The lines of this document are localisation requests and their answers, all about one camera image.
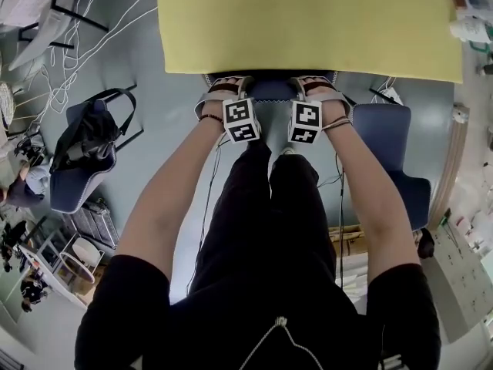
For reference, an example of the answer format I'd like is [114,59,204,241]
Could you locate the white round stool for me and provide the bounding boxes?
[57,237,106,284]

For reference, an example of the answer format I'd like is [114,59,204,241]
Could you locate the wooden plank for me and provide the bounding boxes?
[428,105,470,231]

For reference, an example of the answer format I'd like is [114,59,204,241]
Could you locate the white cable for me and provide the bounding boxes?
[11,0,159,130]

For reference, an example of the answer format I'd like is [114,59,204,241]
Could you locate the white power strip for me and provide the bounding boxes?
[371,77,404,106]

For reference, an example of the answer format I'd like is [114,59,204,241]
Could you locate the grey mesh crate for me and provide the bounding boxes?
[71,200,121,251]

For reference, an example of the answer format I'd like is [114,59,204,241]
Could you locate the white plastic container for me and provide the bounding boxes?
[448,13,493,42]

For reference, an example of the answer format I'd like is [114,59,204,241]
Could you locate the person's right hand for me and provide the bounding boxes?
[293,75,337,96]

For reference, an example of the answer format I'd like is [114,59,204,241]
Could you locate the person's black trousers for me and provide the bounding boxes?
[187,140,348,308]

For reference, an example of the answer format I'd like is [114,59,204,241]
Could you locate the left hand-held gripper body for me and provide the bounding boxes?
[221,76,263,145]

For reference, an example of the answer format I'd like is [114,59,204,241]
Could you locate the white neck cord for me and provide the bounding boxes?
[237,315,325,370]

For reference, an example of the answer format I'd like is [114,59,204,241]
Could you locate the thin cord bracelet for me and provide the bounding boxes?
[320,116,354,131]

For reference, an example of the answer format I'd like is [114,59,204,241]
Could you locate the blue chair with grey back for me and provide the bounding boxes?
[193,70,356,125]

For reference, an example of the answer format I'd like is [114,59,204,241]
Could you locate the black cable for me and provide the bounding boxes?
[186,139,228,296]
[316,152,346,289]

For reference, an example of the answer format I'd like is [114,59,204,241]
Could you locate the black handbag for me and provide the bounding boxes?
[49,88,137,173]

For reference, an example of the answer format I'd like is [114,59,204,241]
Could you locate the person's left hand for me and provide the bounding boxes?
[209,76,253,95]

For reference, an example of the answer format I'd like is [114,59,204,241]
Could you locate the yellow table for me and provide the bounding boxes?
[156,0,464,85]

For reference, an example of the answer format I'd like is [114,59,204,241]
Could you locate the person's right forearm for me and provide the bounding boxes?
[320,116,421,285]

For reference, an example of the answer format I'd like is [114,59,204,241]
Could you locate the person's black shirt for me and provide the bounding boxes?
[75,253,442,370]

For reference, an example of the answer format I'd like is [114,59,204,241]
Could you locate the black metal frame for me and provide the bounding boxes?
[18,0,112,50]

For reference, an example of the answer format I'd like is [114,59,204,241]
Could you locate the cardboard box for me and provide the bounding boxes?
[327,224,365,257]

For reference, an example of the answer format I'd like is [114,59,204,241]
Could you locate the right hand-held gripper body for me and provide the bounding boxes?
[287,76,324,145]

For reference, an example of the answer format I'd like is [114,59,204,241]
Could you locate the person's left forearm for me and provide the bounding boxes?
[114,113,229,270]

